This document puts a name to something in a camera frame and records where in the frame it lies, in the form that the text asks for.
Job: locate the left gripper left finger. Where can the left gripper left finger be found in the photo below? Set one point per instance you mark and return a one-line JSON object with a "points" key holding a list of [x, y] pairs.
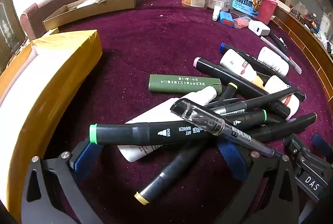
{"points": [[51, 193]]}

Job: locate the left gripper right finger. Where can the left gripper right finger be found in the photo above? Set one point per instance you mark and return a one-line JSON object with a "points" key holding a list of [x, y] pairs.
{"points": [[268, 193]]}

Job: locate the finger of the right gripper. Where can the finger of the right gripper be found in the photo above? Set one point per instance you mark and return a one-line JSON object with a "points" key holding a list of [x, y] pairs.
{"points": [[294, 147], [322, 146]]}

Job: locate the pink-capped black marker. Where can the pink-capped black marker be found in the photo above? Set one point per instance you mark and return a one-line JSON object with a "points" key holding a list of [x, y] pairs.
{"points": [[245, 88]]}

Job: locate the yellow-capped black marker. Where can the yellow-capped black marker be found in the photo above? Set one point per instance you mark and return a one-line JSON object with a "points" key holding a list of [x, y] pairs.
{"points": [[167, 175]]}

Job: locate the white bottle orange cap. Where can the white bottle orange cap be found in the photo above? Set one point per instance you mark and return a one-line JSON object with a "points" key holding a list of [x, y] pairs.
{"points": [[238, 65]]}

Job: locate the clear-capped black pen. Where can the clear-capped black pen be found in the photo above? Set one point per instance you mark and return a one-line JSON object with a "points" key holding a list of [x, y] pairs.
{"points": [[215, 124]]}

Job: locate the green-capped black art marker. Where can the green-capped black art marker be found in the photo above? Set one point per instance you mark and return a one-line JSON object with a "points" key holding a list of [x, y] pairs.
{"points": [[143, 134]]}

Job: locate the white tube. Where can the white tube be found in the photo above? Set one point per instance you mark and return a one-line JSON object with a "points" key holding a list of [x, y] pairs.
{"points": [[162, 113]]}

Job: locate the green lighter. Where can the green lighter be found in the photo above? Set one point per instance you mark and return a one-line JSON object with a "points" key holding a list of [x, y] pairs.
{"points": [[179, 84]]}

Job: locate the black brush pen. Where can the black brush pen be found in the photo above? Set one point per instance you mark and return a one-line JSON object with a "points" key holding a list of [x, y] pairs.
{"points": [[243, 106]]}

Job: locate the blue-capped black marker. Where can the blue-capped black marker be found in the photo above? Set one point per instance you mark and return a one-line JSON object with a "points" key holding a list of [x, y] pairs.
{"points": [[255, 63]]}

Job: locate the white pill bottle lying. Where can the white pill bottle lying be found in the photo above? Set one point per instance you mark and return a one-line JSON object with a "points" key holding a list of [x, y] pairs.
{"points": [[273, 60]]}

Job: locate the white tray with yellow tape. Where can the white tray with yellow tape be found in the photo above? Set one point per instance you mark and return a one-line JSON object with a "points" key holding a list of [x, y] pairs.
{"points": [[36, 88]]}

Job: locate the white charger block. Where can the white charger block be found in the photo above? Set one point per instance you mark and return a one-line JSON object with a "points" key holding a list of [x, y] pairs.
{"points": [[259, 28]]}

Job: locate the pink cylinder container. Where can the pink cylinder container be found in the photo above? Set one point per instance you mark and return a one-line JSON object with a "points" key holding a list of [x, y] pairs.
{"points": [[266, 10]]}

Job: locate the blue stamp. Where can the blue stamp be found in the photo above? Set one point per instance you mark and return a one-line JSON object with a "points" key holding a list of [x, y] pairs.
{"points": [[226, 19]]}

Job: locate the brown armchair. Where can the brown armchair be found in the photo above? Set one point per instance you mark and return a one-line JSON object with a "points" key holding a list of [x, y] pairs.
{"points": [[32, 18]]}

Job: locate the long cardboard box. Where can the long cardboard box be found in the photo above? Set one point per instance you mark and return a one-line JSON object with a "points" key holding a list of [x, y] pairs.
{"points": [[70, 13]]}

